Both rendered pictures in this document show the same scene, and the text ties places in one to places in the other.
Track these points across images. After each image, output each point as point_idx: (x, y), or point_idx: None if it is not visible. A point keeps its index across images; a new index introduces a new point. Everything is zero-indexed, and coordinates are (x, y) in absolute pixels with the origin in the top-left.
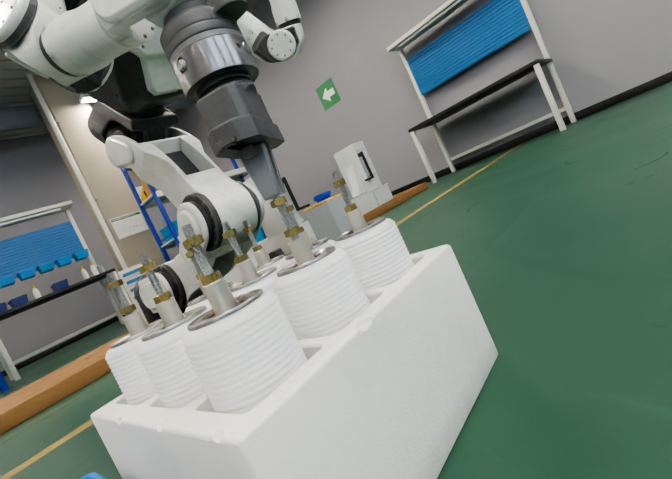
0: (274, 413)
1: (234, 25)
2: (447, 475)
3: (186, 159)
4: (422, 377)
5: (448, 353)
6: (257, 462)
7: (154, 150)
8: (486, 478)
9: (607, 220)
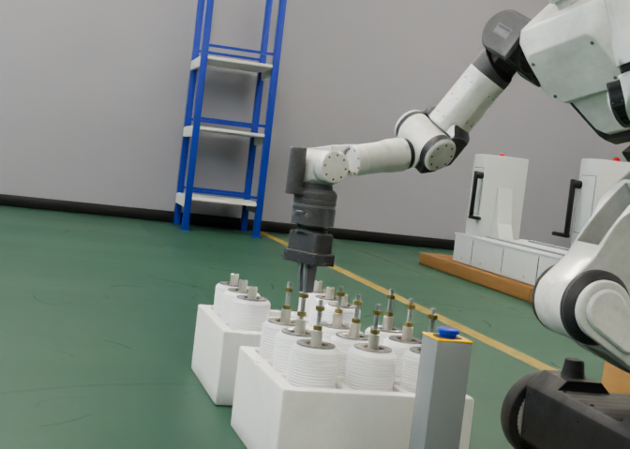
0: (242, 350)
1: (297, 200)
2: (243, 448)
3: None
4: (255, 411)
5: (262, 426)
6: (238, 355)
7: (607, 196)
8: (223, 448)
9: None
